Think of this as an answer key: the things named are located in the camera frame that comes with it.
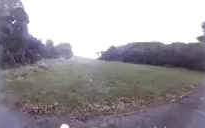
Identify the dark asphalt path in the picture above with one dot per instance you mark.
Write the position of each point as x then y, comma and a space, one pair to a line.
176, 116

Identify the green grass field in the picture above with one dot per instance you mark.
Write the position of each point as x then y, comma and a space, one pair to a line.
103, 80

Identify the robot's own part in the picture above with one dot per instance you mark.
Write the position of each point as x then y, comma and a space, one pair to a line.
64, 126

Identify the dark wood of trees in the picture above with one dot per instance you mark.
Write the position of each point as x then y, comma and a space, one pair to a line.
156, 53
20, 46

